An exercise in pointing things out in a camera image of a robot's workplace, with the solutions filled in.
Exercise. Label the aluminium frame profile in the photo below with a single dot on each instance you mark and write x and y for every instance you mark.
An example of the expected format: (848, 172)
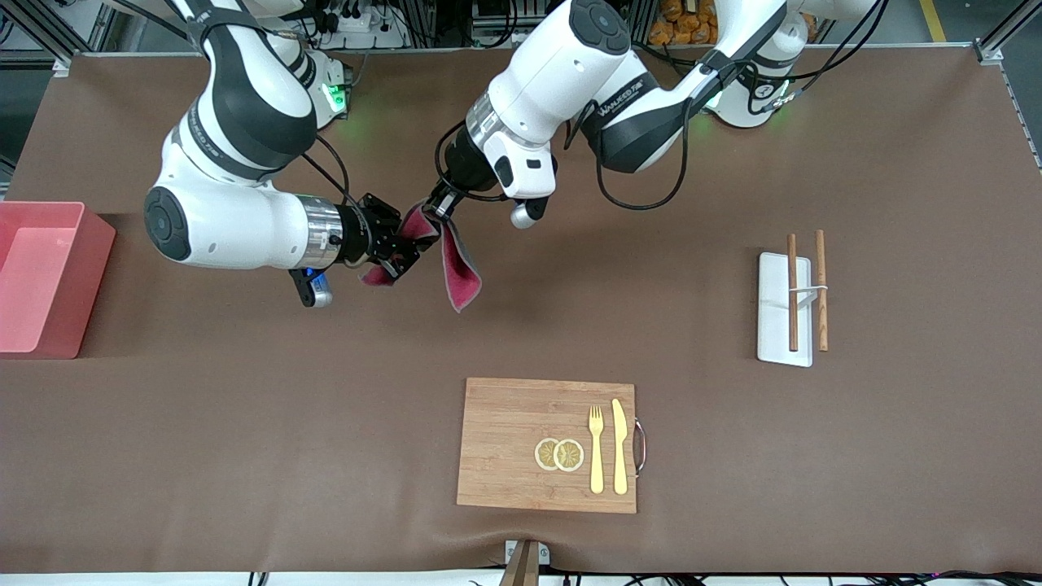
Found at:
(997, 37)
(81, 24)

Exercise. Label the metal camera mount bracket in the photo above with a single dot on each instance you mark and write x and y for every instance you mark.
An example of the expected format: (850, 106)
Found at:
(525, 566)

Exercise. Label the orange snack bag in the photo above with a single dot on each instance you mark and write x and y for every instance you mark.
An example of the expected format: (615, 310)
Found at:
(676, 28)

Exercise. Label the brown table mat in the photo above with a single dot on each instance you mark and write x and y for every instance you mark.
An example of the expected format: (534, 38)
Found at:
(651, 285)

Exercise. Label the yellow knife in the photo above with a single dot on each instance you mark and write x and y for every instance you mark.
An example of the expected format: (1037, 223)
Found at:
(620, 456)

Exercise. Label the pink plastic bin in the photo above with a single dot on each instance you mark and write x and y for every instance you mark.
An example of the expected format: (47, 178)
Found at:
(49, 285)

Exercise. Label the lemon slice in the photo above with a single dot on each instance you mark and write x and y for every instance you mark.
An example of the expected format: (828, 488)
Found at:
(570, 456)
(543, 454)

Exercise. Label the white power strip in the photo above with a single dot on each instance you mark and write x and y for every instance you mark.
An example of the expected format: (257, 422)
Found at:
(366, 24)

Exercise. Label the white rack with wooden rods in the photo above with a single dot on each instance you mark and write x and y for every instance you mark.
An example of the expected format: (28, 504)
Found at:
(773, 325)

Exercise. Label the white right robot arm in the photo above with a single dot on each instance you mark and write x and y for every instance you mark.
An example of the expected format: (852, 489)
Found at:
(236, 114)

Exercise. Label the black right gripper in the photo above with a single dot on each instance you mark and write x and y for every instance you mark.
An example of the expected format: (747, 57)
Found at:
(363, 230)

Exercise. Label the yellow fork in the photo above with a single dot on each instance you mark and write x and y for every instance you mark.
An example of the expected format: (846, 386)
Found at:
(597, 464)

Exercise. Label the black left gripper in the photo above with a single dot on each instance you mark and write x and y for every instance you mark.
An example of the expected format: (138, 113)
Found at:
(466, 169)

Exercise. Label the grey and red cloth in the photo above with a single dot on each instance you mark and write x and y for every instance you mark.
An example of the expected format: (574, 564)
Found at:
(460, 277)

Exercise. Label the wooden cutting board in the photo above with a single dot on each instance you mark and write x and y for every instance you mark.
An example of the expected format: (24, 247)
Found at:
(505, 439)

